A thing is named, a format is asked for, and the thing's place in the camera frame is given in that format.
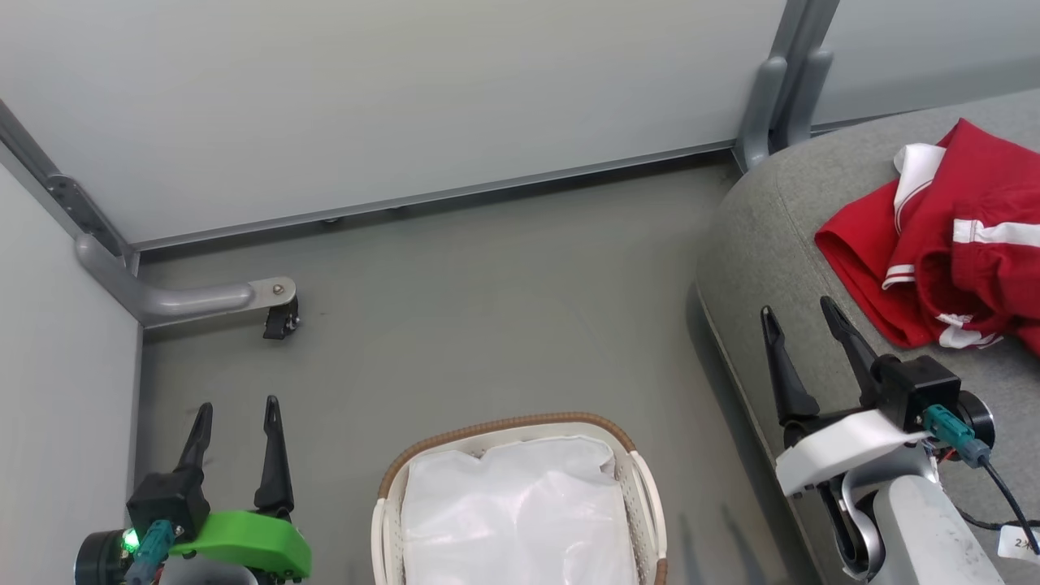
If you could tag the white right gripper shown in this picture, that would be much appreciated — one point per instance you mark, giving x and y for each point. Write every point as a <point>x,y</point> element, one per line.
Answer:
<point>845,443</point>

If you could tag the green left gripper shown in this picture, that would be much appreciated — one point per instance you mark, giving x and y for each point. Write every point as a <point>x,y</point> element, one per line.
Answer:
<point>244,540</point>

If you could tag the red and white garment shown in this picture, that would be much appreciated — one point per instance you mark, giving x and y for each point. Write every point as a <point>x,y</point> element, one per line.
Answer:
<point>967,203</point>

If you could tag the grey fabric sofa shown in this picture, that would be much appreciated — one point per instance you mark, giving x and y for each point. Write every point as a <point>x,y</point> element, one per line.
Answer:
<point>772,227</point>

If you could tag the black caster wheel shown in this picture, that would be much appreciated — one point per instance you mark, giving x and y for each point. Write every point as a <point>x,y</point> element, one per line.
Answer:
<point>280,321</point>

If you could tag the white wicker-rimmed laundry basket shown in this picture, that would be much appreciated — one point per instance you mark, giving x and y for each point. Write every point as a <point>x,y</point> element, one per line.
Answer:
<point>386,504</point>

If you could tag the grey metal partition foot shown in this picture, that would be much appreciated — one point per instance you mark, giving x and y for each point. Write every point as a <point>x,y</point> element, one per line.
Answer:
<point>179,299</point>

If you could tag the white basket liner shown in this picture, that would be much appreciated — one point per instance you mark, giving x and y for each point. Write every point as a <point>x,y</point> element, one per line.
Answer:
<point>520,512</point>

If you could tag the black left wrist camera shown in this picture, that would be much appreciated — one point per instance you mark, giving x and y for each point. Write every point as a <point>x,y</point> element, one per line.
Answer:
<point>166,500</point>

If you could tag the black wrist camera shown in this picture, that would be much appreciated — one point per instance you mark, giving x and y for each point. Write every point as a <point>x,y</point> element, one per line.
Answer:
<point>166,500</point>
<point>918,390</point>

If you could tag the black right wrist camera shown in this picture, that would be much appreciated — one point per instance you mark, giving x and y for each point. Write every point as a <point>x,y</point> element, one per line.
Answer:
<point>918,390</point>

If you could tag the grey partition post with bracket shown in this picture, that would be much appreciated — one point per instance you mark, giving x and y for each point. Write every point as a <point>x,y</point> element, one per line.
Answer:
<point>73,203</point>

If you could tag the grey partition bottom rail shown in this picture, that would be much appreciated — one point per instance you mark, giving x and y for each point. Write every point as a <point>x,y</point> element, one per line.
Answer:
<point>431,199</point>

